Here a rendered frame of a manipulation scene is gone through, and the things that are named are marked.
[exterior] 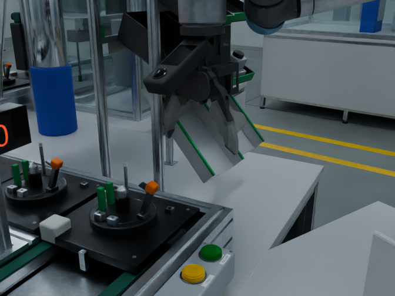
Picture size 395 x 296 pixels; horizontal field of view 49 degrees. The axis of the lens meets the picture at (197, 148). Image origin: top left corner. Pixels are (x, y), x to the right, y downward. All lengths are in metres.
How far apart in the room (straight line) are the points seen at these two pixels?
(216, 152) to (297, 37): 3.93
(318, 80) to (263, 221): 3.87
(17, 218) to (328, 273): 0.67
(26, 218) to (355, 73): 4.16
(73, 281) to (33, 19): 1.12
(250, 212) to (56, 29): 1.01
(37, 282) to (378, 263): 0.60
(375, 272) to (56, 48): 1.38
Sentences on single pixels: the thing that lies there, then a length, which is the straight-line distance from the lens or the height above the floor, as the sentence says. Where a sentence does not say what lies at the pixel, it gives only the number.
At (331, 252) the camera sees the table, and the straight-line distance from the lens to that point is 1.07.
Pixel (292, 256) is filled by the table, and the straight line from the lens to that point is 1.04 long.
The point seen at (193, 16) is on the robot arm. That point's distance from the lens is 0.68.
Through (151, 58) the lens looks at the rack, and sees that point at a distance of 1.01.
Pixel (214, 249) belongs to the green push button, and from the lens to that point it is 0.84.
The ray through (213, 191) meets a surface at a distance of 1.29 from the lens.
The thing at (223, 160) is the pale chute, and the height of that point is 1.01.
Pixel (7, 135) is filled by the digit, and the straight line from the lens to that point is 0.80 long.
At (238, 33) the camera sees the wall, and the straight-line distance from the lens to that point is 10.62.
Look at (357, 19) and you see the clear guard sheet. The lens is 4.78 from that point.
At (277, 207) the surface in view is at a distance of 1.23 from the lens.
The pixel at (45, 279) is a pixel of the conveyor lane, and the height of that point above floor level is 0.92.
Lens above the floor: 1.44
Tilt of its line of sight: 21 degrees down
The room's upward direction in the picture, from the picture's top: straight up
